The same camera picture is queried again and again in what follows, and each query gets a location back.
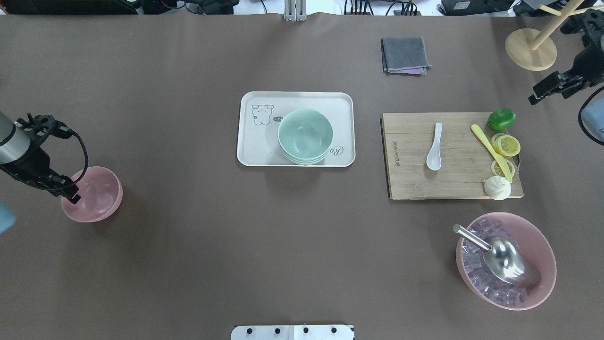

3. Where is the wooden cup stand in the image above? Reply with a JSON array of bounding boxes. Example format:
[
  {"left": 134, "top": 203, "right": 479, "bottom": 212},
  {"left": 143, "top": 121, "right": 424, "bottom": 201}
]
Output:
[{"left": 505, "top": 0, "right": 604, "bottom": 71}]

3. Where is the small pink bowl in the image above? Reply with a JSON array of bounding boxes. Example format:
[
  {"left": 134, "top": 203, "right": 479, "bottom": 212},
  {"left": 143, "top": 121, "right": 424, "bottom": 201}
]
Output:
[{"left": 62, "top": 166, "right": 124, "bottom": 222}]

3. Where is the metal ice scoop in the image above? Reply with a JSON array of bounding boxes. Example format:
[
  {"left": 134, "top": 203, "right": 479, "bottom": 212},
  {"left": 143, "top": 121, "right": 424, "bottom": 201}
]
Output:
[{"left": 453, "top": 224, "right": 542, "bottom": 289}]

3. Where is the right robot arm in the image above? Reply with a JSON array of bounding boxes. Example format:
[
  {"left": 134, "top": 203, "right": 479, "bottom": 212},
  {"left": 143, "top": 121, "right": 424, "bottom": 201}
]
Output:
[{"left": 529, "top": 9, "right": 604, "bottom": 145}]

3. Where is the green bowl stack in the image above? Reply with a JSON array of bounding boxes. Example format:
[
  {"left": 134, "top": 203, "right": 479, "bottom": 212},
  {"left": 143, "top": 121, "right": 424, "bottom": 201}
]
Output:
[{"left": 278, "top": 109, "right": 334, "bottom": 164}]

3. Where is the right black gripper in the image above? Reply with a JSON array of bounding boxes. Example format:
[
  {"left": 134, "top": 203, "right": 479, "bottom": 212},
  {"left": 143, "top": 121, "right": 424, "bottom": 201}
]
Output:
[{"left": 528, "top": 9, "right": 604, "bottom": 105}]

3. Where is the yellow plastic knife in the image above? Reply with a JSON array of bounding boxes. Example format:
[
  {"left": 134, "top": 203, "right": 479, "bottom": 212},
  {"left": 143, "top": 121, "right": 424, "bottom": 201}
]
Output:
[{"left": 470, "top": 124, "right": 513, "bottom": 182}]

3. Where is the lemon slice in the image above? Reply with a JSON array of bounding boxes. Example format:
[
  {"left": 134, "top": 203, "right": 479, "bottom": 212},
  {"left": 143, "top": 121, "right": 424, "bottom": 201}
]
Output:
[
  {"left": 490, "top": 133, "right": 521, "bottom": 157},
  {"left": 490, "top": 159, "right": 516, "bottom": 177}
]

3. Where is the grey folded cloth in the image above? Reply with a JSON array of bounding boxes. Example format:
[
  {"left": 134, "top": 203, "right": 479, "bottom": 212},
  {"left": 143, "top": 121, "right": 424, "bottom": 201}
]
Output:
[{"left": 380, "top": 37, "right": 432, "bottom": 75}]

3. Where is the large pink ice bowl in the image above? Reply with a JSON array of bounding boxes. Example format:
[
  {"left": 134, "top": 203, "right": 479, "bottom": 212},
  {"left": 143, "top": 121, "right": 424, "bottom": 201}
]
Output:
[{"left": 453, "top": 212, "right": 557, "bottom": 311}]

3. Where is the cream serving tray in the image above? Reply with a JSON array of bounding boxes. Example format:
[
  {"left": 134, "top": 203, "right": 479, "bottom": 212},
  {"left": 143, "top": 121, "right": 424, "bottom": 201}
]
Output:
[{"left": 236, "top": 91, "right": 356, "bottom": 167}]

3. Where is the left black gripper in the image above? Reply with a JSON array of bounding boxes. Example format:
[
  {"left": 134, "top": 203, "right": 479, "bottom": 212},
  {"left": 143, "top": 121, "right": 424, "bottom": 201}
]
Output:
[{"left": 0, "top": 148, "right": 81, "bottom": 204}]

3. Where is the green lime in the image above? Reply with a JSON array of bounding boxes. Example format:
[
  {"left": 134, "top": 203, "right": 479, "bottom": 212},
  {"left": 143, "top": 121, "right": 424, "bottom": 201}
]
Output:
[{"left": 486, "top": 108, "right": 516, "bottom": 131}]

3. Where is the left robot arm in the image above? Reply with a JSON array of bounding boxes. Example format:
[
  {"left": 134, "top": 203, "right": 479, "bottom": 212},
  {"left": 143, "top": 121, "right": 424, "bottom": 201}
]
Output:
[{"left": 0, "top": 113, "right": 89, "bottom": 204}]

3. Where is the white ceramic spoon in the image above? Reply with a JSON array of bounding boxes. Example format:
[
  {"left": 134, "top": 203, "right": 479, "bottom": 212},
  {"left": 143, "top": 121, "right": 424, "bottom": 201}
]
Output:
[{"left": 426, "top": 122, "right": 443, "bottom": 171}]

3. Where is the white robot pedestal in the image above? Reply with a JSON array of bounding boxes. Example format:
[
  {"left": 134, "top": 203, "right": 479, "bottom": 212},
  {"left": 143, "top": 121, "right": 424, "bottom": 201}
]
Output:
[{"left": 230, "top": 324, "right": 355, "bottom": 340}]

